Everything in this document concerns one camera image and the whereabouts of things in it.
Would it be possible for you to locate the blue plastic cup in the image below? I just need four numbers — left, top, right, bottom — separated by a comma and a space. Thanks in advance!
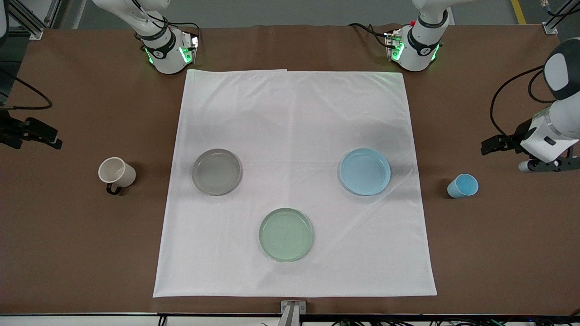
447, 173, 479, 199

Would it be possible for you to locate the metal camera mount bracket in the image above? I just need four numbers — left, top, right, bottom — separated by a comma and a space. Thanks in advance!
280, 300, 307, 326

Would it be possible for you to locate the white square cloth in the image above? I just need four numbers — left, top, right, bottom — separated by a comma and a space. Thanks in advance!
153, 69, 438, 298

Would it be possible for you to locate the black right arm base cable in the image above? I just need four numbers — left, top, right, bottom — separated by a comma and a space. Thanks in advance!
170, 20, 202, 46

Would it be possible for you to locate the brown table cover sheet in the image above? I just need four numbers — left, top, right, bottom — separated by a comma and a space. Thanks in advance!
0, 24, 580, 316

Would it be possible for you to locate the aluminium frame profile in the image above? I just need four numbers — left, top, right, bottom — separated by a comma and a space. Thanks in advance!
542, 0, 580, 34
7, 0, 62, 40

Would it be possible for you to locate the gray round plate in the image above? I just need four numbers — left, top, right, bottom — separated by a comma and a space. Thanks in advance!
192, 149, 242, 196

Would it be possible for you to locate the black arm base cable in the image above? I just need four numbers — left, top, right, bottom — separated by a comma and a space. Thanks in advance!
348, 23, 391, 48
170, 20, 202, 46

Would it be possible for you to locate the blue round plate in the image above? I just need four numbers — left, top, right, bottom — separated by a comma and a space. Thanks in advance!
339, 148, 392, 196

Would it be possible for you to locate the white mug with black handle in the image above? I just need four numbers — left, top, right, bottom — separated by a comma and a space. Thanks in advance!
98, 157, 136, 196

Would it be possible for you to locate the green round plate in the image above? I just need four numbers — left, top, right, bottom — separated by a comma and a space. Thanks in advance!
259, 208, 314, 262

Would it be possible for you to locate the black left arm base cable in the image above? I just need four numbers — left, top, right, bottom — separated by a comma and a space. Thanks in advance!
348, 23, 391, 48

